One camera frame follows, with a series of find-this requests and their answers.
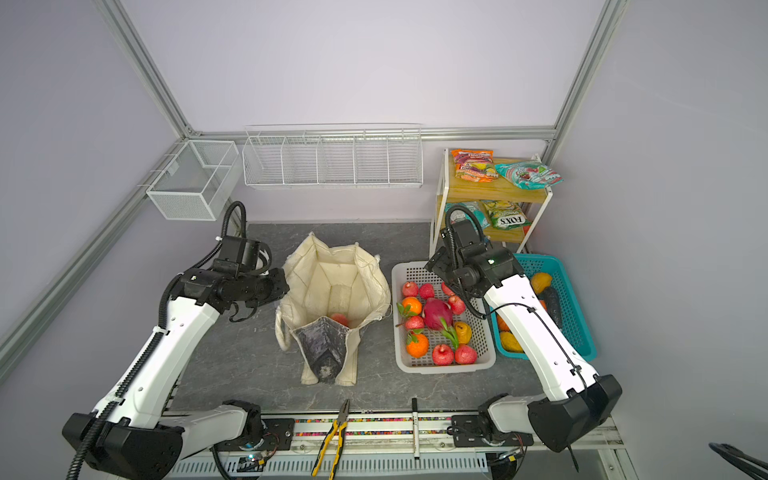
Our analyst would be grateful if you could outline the orange tangerine with leaves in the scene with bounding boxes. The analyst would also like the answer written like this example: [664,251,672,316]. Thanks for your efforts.
[396,297,423,318]

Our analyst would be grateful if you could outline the dark green cucumber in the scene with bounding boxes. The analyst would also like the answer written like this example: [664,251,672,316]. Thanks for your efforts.
[539,286,563,329]

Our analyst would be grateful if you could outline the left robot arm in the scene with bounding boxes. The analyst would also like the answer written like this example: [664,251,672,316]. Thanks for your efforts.
[62,201,289,479]

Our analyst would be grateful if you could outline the black tripod leg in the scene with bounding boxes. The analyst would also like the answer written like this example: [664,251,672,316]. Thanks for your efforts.
[708,442,768,480]

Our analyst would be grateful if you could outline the green Fox's candy bag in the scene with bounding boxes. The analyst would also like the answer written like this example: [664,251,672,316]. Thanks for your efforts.
[482,200,531,231]

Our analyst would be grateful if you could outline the teal plastic vegetable basket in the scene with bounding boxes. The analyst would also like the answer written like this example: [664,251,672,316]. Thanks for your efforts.
[515,253,597,362]

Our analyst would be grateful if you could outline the red apple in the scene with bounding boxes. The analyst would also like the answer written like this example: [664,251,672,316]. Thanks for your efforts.
[431,344,455,366]
[448,295,467,315]
[403,316,425,330]
[419,283,435,300]
[401,281,419,298]
[330,313,349,327]
[454,344,478,365]

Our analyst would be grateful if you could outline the orange snack bag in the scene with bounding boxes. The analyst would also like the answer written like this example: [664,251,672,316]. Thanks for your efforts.
[450,149,499,183]

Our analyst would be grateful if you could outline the long white wire basket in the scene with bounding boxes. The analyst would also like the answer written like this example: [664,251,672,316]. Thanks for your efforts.
[241,123,424,188]

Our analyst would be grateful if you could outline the teal red snack bag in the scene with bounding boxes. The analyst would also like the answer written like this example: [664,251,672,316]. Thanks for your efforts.
[495,161,562,190]

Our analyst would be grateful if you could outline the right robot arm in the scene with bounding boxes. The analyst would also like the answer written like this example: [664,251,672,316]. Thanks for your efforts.
[425,206,623,452]

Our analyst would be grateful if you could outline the orange tangerine front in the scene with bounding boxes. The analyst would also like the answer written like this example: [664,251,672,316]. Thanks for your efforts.
[406,330,429,359]

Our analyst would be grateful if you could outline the teal white snack bag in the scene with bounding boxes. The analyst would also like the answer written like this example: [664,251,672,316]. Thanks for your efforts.
[450,201,491,229]

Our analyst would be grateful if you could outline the cream canvas grocery bag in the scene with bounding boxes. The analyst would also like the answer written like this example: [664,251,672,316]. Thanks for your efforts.
[275,233,391,387]

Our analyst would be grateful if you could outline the small white mesh box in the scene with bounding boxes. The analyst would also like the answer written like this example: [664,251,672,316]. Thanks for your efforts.
[147,140,243,221]

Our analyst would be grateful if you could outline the yellow pear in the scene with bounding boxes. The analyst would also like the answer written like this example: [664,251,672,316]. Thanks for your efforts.
[453,321,472,345]

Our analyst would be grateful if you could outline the yellow squash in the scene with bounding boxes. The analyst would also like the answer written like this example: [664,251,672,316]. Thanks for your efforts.
[500,331,524,353]

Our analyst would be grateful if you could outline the magenta dragon fruit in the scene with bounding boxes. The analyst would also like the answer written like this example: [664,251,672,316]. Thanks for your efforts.
[423,298,453,330]

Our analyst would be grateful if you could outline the yellow black pliers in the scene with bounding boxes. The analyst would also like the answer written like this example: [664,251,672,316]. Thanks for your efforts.
[311,399,350,480]

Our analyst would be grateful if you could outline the wooden two-tier shelf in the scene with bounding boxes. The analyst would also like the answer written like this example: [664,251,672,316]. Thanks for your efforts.
[429,148,553,255]

